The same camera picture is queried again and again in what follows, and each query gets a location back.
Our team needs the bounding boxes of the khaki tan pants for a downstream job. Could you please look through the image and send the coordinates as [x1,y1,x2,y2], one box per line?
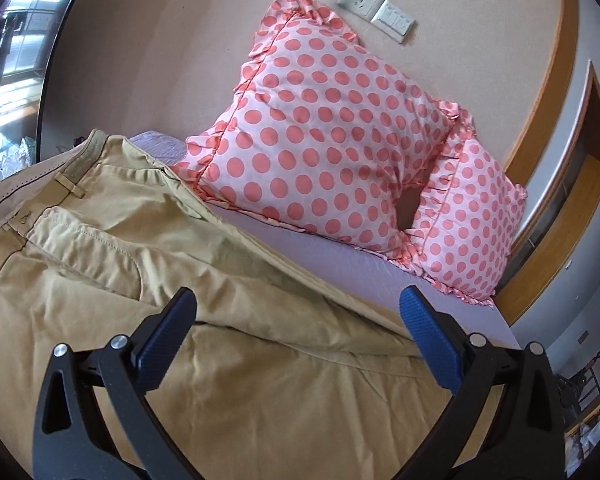
[0,131,478,479]

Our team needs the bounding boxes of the small pink polka-dot pillow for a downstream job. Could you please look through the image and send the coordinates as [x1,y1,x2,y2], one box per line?
[401,101,527,307]

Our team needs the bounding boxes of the lavender bed sheet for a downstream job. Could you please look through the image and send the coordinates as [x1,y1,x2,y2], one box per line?
[127,129,522,351]

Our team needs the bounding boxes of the large pink polka-dot pillow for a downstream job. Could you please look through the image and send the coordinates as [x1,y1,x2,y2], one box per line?
[174,0,460,259]

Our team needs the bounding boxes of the wooden door frame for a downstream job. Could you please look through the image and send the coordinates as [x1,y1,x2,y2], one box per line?
[495,0,600,339]

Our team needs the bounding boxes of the white wall light switch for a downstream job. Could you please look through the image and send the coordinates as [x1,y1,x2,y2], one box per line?
[370,0,416,44]

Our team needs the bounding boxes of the black framed wall mirror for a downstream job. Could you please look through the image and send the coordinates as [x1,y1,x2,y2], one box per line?
[0,0,74,180]

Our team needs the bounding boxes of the white wall power socket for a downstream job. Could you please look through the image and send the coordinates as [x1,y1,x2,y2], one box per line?
[337,0,385,22]

